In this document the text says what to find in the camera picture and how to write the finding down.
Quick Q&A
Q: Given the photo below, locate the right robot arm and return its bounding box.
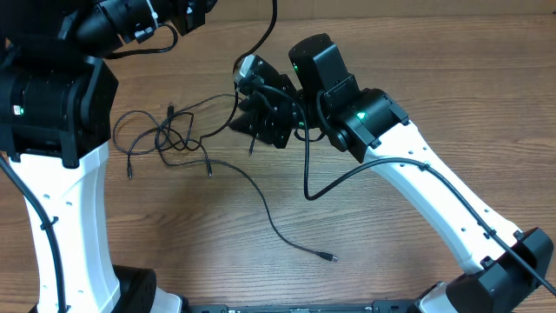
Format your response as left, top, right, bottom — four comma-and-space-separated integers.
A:
231, 33, 554, 312

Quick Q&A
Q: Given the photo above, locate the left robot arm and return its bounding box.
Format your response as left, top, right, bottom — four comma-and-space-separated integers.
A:
1, 0, 214, 312

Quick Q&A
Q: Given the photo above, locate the cardboard back panel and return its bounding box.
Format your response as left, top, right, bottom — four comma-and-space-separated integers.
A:
207, 0, 555, 22

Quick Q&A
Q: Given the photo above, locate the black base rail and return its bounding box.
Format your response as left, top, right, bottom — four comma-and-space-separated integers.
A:
186, 299, 414, 313

